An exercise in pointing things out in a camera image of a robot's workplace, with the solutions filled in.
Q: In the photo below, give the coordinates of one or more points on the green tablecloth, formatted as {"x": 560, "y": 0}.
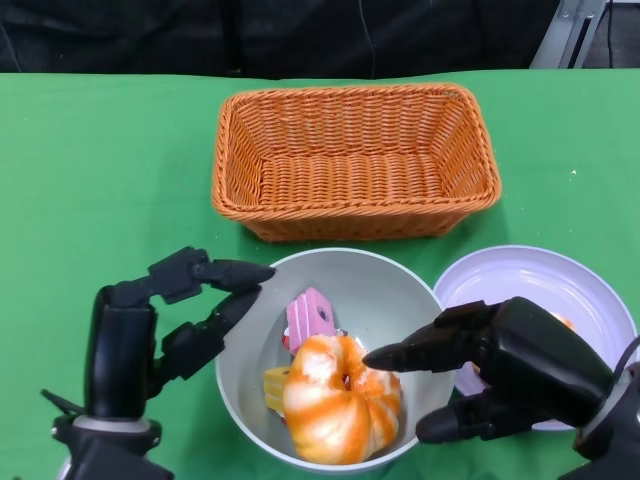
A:
{"x": 100, "y": 175}

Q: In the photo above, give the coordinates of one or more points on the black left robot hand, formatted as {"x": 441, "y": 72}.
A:
{"x": 120, "y": 350}

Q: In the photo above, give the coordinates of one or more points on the grey metal frame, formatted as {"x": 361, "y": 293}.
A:
{"x": 557, "y": 40}

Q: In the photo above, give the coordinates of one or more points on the black backdrop curtain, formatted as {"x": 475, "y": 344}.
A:
{"x": 150, "y": 35}

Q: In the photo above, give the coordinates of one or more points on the grey round bowl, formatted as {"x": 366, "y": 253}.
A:
{"x": 260, "y": 340}

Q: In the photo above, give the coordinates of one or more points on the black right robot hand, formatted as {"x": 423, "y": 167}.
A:
{"x": 540, "y": 360}

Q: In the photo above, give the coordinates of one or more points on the yellow cake slice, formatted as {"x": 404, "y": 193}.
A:
{"x": 275, "y": 385}

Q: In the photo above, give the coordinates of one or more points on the pink cake slice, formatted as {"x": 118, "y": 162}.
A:
{"x": 307, "y": 317}

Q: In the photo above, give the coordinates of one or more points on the large round twisted bread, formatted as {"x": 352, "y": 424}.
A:
{"x": 330, "y": 420}

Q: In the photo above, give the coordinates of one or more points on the lilac round plate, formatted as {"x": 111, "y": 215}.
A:
{"x": 575, "y": 280}

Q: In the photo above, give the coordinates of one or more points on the orange wicker basket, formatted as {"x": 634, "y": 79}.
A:
{"x": 350, "y": 175}

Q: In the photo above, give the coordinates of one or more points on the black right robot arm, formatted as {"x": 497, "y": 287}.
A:
{"x": 615, "y": 435}

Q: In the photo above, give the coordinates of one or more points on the small orange striped bread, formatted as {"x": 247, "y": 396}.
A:
{"x": 564, "y": 321}

